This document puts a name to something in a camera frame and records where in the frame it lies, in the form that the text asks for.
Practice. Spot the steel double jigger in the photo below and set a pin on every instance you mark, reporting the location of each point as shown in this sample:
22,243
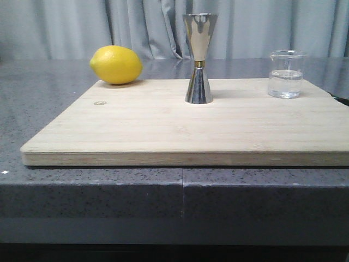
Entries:
199,29

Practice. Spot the glass beaker with liquid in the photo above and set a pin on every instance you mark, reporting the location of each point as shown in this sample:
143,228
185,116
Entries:
286,73

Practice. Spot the wooden cutting board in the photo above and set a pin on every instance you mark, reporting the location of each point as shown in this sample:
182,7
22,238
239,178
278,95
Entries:
149,123

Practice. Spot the yellow lemon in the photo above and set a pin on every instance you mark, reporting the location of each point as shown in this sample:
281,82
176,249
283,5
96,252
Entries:
116,64

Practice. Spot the grey curtain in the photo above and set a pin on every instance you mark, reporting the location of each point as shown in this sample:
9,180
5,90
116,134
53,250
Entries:
156,30

